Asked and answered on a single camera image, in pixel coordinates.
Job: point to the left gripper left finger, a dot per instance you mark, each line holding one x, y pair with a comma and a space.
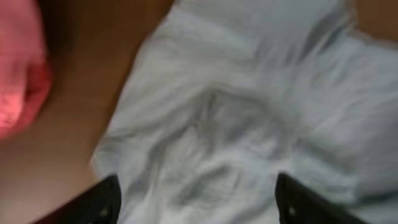
100, 204

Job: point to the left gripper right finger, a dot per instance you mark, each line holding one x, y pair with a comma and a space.
297, 204

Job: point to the light blue t-shirt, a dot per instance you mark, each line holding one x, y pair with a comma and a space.
225, 95

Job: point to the folded red garment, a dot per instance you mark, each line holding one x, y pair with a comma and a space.
24, 89

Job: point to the folded salmon pink garment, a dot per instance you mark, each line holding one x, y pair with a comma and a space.
22, 37

